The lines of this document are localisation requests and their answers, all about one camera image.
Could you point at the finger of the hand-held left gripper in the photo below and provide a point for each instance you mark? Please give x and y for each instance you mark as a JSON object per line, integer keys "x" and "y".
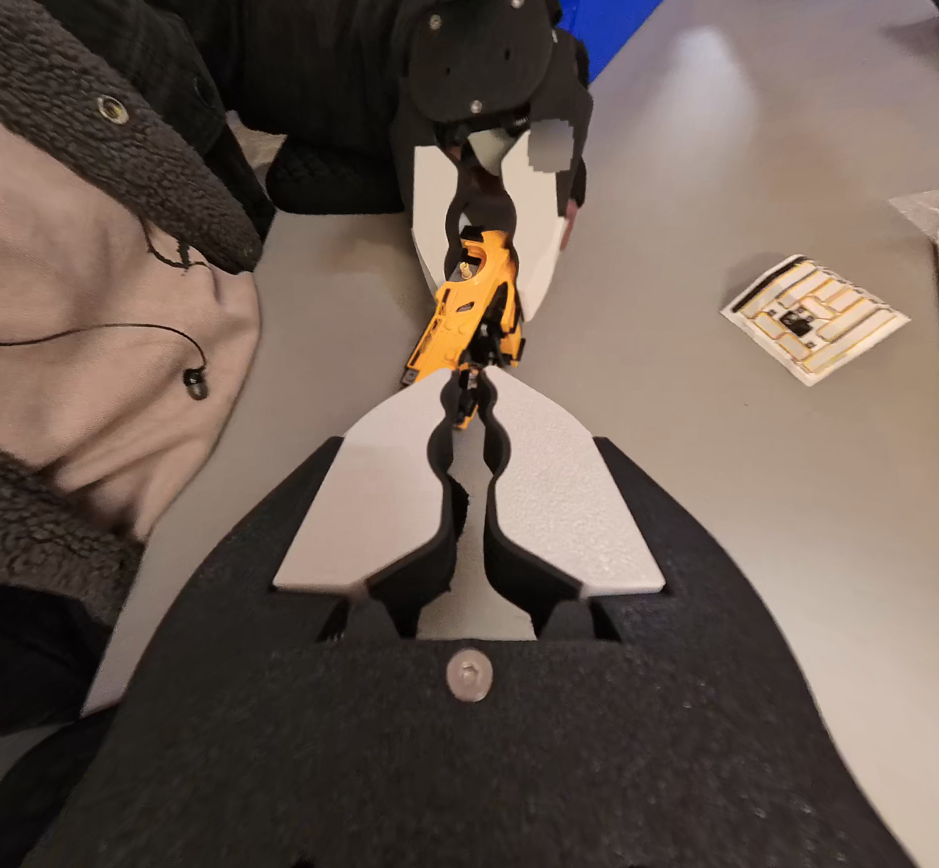
{"x": 429, "y": 208}
{"x": 539, "y": 237}

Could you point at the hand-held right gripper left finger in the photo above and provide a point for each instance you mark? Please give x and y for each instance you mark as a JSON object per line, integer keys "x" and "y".
{"x": 367, "y": 508}

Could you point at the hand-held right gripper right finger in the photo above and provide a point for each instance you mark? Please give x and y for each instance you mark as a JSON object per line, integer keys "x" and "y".
{"x": 565, "y": 508}

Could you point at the orange black lego car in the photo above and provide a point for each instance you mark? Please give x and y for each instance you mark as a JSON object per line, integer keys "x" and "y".
{"x": 469, "y": 303}

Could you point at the lego sticker sheet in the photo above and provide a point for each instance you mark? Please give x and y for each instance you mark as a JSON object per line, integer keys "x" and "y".
{"x": 814, "y": 318}

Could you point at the person's left hand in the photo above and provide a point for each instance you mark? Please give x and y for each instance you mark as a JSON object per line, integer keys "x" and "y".
{"x": 568, "y": 233}

